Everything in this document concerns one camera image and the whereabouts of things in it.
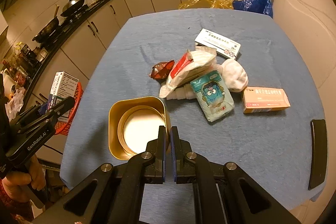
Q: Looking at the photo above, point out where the white blue carton box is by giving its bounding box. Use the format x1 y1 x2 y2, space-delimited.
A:
47 71 79 110

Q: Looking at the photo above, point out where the gold square tin container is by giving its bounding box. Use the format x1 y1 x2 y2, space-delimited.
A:
108 96 171 160

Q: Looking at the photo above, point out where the pink orange medicine box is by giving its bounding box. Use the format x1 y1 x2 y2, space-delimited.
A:
242 86 290 114

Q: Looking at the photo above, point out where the dark red foil wrapper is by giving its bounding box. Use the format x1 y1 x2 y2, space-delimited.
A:
149 60 175 80

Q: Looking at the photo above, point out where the person's left hand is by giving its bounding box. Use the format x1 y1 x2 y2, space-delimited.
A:
1 155 46 203

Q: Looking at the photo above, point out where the orange plastic mesh basket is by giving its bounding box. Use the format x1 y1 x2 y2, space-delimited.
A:
55 83 84 136

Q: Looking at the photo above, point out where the blue table cloth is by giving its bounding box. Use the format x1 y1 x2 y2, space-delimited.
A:
60 9 325 223

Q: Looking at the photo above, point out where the black frying pan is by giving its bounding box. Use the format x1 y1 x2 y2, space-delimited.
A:
32 5 59 43

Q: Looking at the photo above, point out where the black smartphone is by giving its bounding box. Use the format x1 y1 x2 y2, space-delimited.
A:
308 119 327 190

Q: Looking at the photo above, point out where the teal cartoon tissue pack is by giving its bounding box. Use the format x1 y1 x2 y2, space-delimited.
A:
190 70 235 122

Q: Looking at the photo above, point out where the crumpled white paper ball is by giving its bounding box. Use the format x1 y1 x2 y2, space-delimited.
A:
217 59 248 93

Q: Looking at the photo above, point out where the black wok with lid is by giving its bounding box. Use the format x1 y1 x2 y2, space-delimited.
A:
60 0 85 18

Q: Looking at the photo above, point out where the red white paper food bag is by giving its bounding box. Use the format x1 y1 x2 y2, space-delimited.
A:
159 50 217 98

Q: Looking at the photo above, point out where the white medicine box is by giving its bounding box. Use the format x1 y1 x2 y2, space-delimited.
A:
195 28 241 60

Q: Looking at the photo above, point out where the yellow plastic bag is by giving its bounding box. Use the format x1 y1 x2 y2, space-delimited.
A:
178 0 234 10

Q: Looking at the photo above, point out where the blue plastic bag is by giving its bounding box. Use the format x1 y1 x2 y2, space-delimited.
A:
232 0 273 18

